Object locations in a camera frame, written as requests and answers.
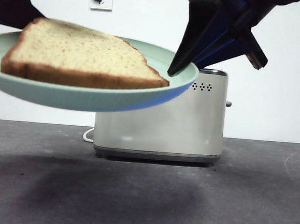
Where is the white power cable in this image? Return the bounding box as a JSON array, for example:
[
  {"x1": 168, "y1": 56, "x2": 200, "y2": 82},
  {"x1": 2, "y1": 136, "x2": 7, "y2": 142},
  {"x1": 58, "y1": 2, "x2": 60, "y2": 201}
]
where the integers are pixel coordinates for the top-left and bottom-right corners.
[{"x1": 82, "y1": 127, "x2": 96, "y2": 143}]

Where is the pale green round plate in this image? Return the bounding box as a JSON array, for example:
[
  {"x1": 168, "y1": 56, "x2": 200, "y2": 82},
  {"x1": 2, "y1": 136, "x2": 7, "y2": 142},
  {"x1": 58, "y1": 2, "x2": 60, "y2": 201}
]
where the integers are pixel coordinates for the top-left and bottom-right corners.
[{"x1": 0, "y1": 27, "x2": 202, "y2": 121}]

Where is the cream toaster with chrome top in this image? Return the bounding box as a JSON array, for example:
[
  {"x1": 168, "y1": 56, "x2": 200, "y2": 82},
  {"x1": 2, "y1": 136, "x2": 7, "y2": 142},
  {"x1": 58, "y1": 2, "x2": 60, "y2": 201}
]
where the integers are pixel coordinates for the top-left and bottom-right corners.
[{"x1": 91, "y1": 60, "x2": 235, "y2": 168}]

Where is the large bread slice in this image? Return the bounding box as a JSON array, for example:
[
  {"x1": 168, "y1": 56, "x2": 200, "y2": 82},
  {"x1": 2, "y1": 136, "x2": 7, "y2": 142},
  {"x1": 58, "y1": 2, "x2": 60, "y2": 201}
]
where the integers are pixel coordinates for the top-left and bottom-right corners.
[{"x1": 0, "y1": 14, "x2": 175, "y2": 95}]

